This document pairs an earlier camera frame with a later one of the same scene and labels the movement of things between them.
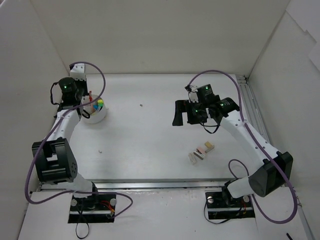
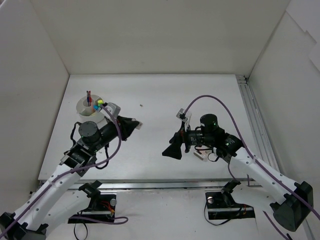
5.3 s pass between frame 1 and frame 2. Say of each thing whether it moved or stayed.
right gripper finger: moved
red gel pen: stayed
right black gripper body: moved
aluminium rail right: stayed
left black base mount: stayed
